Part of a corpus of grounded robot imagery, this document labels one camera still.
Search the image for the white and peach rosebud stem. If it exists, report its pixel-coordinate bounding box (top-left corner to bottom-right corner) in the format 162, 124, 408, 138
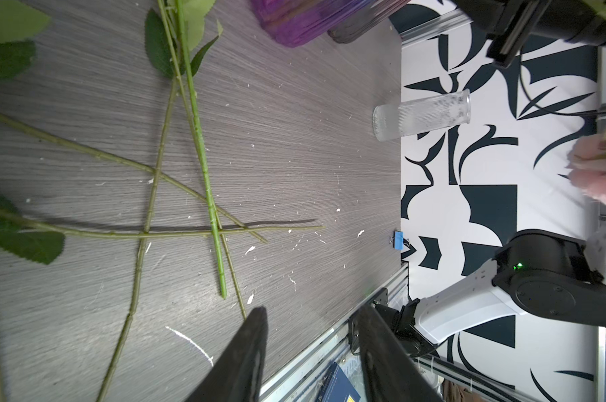
0, 101, 337, 401

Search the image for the blue book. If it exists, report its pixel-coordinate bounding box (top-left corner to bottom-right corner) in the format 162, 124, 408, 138
315, 363, 361, 402

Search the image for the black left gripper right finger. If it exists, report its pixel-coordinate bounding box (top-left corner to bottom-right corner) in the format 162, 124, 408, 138
356, 306, 441, 402

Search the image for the small blue card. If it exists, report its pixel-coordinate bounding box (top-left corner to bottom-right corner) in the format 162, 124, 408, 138
393, 231, 404, 251

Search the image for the dark maroon glass vase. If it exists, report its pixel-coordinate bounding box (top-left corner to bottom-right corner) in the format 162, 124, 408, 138
327, 0, 410, 44

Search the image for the aluminium frame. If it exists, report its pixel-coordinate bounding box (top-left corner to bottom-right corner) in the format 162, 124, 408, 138
259, 9, 606, 402

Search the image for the pink peony flower stem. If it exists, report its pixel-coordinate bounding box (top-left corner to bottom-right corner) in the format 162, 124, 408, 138
567, 129, 606, 205

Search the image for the orange pink blue rosebud stem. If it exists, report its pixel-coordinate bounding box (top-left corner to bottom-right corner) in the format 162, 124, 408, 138
157, 1, 227, 299

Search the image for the purple ribbed glass vase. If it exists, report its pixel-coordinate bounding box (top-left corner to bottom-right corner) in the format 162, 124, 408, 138
250, 0, 372, 48

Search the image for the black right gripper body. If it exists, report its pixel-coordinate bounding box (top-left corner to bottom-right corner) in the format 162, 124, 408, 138
455, 0, 606, 68

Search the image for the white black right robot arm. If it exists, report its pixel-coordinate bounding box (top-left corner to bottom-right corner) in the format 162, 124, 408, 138
376, 1, 606, 357

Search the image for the clear glass vase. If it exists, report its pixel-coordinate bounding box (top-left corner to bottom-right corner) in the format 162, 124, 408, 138
373, 90, 471, 142

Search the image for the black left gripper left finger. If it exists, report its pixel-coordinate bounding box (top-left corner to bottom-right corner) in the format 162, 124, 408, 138
187, 307, 269, 402

